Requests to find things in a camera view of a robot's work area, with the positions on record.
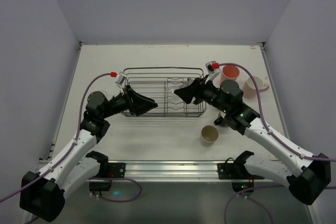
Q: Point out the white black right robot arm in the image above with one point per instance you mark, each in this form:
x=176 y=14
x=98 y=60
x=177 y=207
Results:
x=305 y=174

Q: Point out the grey wire dish rack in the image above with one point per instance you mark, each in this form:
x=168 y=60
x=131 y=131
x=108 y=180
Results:
x=152 y=81

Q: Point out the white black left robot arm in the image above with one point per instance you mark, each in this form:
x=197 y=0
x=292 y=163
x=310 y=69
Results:
x=44 y=193

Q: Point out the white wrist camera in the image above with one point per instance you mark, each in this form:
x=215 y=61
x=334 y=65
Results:
x=213 y=70
x=120 y=79

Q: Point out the salmon pink plastic cup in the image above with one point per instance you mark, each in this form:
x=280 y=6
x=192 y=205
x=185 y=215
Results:
x=229 y=72

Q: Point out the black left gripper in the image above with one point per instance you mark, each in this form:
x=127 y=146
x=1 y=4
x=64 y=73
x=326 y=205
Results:
x=130 y=100

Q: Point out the pink faceted mug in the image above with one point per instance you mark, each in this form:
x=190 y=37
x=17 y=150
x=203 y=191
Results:
x=252 y=85

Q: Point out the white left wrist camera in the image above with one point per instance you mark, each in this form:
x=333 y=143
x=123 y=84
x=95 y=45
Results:
x=120 y=79

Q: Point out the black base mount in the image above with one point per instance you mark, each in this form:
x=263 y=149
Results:
x=107 y=170
x=236 y=173

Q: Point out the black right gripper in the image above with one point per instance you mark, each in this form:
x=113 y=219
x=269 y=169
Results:
x=197 y=92

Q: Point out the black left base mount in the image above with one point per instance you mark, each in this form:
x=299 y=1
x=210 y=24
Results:
x=107 y=170

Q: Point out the beige tall cup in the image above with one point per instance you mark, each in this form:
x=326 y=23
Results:
x=209 y=135

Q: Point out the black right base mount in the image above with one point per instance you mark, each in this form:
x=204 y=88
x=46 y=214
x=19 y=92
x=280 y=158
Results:
x=236 y=173

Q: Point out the black mug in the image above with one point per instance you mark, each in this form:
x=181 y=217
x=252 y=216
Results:
x=221 y=121

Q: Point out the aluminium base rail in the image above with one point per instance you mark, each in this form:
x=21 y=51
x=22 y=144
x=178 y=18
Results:
x=178 y=171

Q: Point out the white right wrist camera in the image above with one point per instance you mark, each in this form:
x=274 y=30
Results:
x=213 y=70

